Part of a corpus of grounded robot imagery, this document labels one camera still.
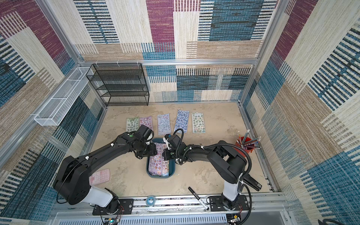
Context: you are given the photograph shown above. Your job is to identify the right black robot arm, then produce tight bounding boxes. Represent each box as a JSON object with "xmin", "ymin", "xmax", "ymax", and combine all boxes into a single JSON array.
[{"xmin": 162, "ymin": 134, "xmax": 252, "ymax": 210}]

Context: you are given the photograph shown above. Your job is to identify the blue tape roll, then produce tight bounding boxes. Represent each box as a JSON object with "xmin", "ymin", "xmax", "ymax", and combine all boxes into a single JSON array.
[{"xmin": 145, "ymin": 196, "xmax": 156, "ymax": 207}]

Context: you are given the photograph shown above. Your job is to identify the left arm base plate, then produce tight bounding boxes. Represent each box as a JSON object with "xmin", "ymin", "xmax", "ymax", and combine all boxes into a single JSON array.
[{"xmin": 92, "ymin": 199, "xmax": 134, "ymax": 217}]

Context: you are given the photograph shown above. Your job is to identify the light blue sticker sheet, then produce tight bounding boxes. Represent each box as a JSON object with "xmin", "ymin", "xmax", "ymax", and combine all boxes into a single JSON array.
[{"xmin": 157, "ymin": 114, "xmax": 171, "ymax": 135}]

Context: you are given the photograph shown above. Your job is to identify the pink calculator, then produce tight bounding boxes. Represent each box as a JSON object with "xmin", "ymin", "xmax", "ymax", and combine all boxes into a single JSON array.
[{"xmin": 89, "ymin": 169, "xmax": 111, "ymax": 186}]

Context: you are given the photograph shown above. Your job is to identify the teal plastic storage box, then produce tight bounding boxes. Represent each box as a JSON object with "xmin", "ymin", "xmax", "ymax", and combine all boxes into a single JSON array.
[{"xmin": 146, "ymin": 138, "xmax": 175, "ymax": 179}]

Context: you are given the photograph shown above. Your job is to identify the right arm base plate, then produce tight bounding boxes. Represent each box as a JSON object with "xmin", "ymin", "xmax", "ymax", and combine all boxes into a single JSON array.
[{"xmin": 207, "ymin": 195, "xmax": 250, "ymax": 212}]

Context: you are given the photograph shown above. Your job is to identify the white wire mesh basket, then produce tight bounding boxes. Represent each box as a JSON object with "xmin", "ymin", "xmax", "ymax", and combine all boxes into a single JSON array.
[{"xmin": 34, "ymin": 67, "xmax": 90, "ymax": 126}]

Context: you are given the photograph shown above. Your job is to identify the lilac character sticker sheet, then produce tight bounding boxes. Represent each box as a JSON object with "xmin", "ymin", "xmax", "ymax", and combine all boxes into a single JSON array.
[{"xmin": 148, "ymin": 143, "xmax": 169, "ymax": 177}]

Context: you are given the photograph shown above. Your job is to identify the pink purple sticker sheet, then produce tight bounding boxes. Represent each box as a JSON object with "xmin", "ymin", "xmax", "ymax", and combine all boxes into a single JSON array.
[{"xmin": 139, "ymin": 116, "xmax": 154, "ymax": 130}]

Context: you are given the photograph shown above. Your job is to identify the black marker pen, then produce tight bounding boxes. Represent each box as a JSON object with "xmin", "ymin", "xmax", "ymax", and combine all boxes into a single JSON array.
[{"xmin": 188, "ymin": 187, "xmax": 210, "ymax": 211}]

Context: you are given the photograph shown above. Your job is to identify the white green frog sticker sheet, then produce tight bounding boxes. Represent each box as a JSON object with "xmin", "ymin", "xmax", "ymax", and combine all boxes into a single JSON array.
[{"xmin": 191, "ymin": 112, "xmax": 206, "ymax": 134}]

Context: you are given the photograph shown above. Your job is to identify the white cable duct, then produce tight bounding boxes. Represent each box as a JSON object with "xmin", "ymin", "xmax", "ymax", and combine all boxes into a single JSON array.
[{"xmin": 58, "ymin": 214, "xmax": 228, "ymax": 225}]

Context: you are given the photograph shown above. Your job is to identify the red pencil cup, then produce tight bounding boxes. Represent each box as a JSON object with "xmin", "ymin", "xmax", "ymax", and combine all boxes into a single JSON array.
[{"xmin": 235, "ymin": 129, "xmax": 261, "ymax": 153}]

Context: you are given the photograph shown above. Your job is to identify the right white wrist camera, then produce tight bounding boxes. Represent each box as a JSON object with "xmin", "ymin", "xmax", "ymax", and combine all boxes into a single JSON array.
[{"xmin": 163, "ymin": 134, "xmax": 171, "ymax": 149}]

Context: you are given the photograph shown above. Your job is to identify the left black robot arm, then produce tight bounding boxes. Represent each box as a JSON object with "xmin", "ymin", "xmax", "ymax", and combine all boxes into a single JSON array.
[{"xmin": 53, "ymin": 125, "xmax": 157, "ymax": 215}]

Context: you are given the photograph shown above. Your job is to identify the penguin sticker sheet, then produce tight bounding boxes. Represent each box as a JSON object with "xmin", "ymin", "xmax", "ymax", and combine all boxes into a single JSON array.
[{"xmin": 174, "ymin": 110, "xmax": 190, "ymax": 133}]

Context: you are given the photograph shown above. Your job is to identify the black wire mesh shelf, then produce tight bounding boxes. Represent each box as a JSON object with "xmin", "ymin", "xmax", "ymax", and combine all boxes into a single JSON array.
[{"xmin": 86, "ymin": 63, "xmax": 150, "ymax": 107}]

